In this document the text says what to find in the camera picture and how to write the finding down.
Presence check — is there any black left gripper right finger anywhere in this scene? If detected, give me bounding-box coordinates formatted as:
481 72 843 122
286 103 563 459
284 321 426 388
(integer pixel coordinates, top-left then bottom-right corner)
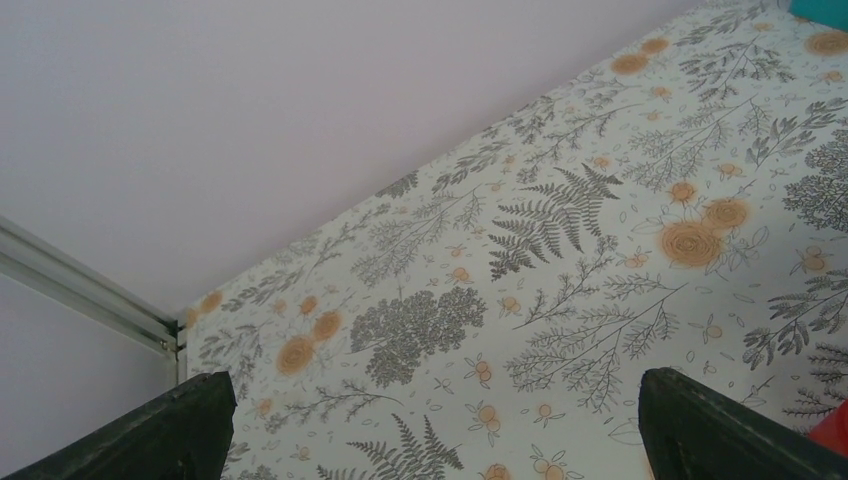
638 368 847 479

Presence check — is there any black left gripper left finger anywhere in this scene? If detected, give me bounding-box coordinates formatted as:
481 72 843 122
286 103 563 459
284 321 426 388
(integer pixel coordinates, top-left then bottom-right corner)
7 372 237 479

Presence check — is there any red square plastic tray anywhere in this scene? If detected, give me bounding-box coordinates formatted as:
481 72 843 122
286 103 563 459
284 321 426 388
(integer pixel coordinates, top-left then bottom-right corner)
808 401 848 456

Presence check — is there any floral patterned table mat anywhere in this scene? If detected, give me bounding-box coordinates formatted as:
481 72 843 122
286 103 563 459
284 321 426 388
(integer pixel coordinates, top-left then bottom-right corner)
187 1 847 479

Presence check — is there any teal square plastic bin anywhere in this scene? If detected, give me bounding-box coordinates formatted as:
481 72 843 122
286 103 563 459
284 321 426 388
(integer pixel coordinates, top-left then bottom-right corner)
788 0 848 31

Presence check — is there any aluminium corner frame post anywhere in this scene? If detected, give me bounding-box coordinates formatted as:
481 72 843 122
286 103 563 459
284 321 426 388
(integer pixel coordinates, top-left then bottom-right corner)
1 217 188 384

